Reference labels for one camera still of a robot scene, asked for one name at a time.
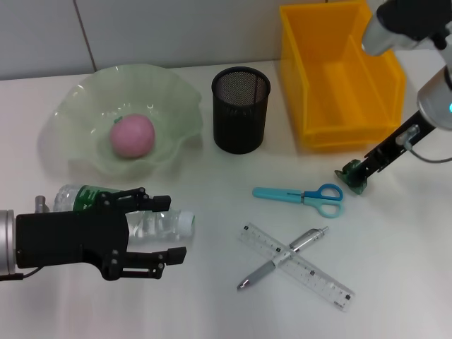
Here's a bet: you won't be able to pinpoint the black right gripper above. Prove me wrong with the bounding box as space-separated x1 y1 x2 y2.
354 109 438 185

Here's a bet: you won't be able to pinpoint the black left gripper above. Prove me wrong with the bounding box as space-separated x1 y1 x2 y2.
16 186 173 282

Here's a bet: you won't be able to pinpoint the green plastic wrapper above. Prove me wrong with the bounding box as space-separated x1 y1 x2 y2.
334 158 368 194

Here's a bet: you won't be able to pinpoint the clear plastic water bottle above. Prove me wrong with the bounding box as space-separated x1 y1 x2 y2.
52 183 196 248

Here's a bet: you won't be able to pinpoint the pink peach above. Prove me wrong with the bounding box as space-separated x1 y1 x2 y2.
109 113 156 160

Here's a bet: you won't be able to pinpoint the blue scissors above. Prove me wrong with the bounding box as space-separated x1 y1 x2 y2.
252 182 345 218

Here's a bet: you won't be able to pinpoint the silver pen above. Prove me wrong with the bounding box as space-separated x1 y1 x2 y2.
236 225 330 291

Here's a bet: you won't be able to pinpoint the black mesh pen holder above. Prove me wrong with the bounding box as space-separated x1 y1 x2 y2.
211 67 272 155

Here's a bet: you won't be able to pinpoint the transparent plastic ruler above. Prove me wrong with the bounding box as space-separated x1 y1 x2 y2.
238 221 355 314

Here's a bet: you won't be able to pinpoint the green glass fruit plate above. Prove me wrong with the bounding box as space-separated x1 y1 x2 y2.
54 63 205 181

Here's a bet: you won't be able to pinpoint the yellow plastic bin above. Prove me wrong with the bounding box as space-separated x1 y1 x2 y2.
279 0 407 153

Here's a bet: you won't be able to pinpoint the right gripper cable with plug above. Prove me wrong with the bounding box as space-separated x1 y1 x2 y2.
397 124 452 164

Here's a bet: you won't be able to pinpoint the gripper cable with plug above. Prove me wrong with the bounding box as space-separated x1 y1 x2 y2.
0 196 49 282
397 124 452 164

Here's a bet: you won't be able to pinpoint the left gripper cable with plug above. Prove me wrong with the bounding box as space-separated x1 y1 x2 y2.
0 196 49 282

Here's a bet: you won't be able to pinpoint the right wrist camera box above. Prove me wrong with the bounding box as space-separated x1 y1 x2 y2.
360 0 452 57

